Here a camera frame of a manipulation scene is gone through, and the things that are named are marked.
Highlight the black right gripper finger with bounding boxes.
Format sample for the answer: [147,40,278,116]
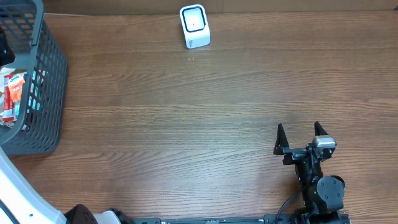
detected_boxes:
[273,123,290,156]
[314,121,328,136]

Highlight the red snack bar wrapper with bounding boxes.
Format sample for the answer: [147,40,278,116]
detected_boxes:
[2,74,15,122]

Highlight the brown nut snack pouch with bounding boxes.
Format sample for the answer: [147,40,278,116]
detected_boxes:
[1,67,21,128]

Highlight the orange snack packet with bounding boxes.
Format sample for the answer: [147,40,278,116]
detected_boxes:
[7,73,25,103]

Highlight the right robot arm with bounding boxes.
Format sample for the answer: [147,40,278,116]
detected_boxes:
[273,121,350,223]

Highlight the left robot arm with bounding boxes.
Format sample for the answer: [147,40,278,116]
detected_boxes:
[1,151,132,224]

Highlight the white barcode scanner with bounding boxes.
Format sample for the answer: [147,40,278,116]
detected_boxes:
[179,4,211,49]

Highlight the grey plastic mesh basket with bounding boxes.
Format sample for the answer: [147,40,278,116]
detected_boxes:
[1,0,68,155]

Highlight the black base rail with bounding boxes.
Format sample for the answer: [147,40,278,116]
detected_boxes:
[132,213,351,224]

